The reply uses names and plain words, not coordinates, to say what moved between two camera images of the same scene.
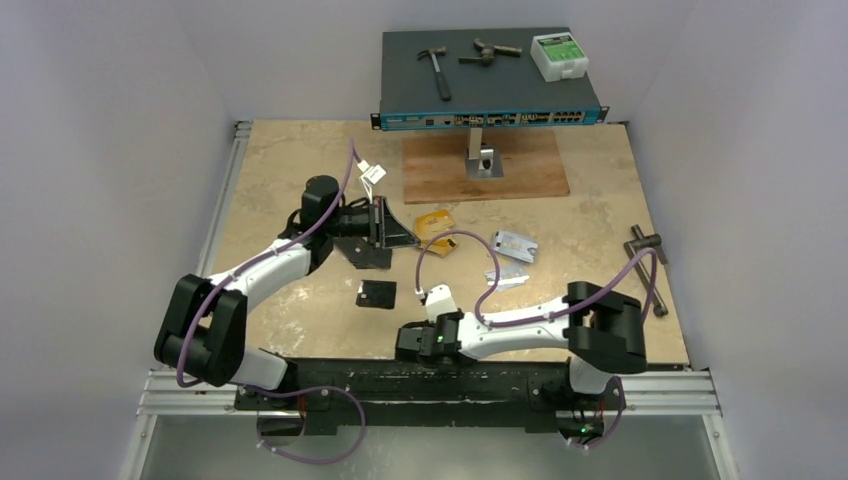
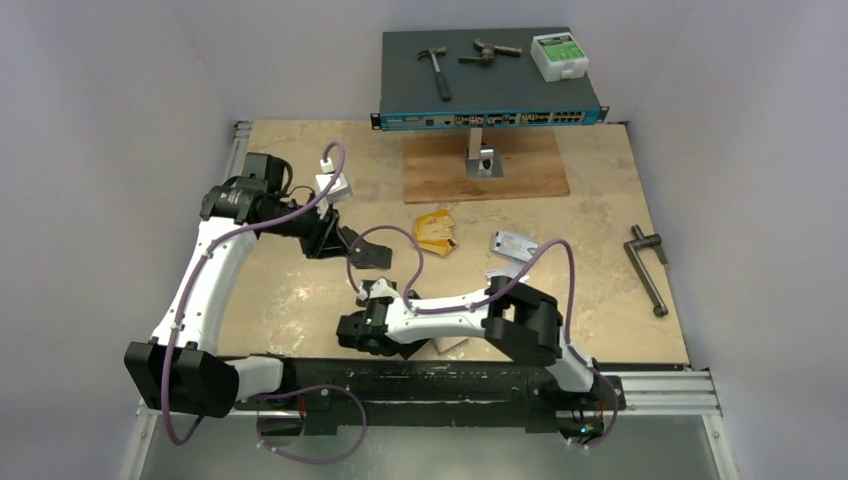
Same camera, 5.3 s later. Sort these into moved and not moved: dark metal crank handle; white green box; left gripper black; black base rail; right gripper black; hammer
Moved: right gripper black; left gripper black
Not moved: dark metal crank handle; white green box; black base rail; hammer
